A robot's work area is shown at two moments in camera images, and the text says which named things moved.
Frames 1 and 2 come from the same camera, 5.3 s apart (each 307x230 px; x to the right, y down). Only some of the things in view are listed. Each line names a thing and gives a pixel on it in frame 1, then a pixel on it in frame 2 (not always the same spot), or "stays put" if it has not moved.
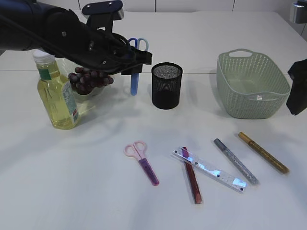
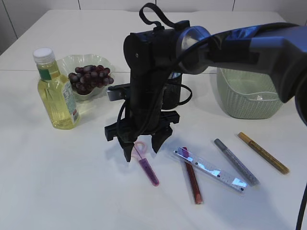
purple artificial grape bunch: x=83 y=80 stays put
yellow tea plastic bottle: x=56 y=91 stays put
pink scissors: x=137 y=150 stays put
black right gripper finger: x=297 y=100 -> x=150 y=55
